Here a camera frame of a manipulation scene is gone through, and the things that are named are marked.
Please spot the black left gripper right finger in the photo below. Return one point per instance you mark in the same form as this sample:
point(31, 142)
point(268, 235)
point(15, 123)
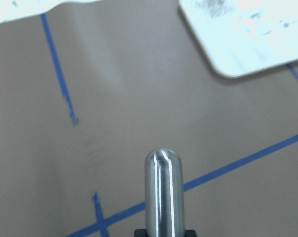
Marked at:
point(190, 233)

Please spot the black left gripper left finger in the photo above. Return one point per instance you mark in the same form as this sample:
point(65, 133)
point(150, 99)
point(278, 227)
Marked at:
point(140, 233)

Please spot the cream bear tray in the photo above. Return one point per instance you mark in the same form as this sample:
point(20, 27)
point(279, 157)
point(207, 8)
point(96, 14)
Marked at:
point(242, 37)

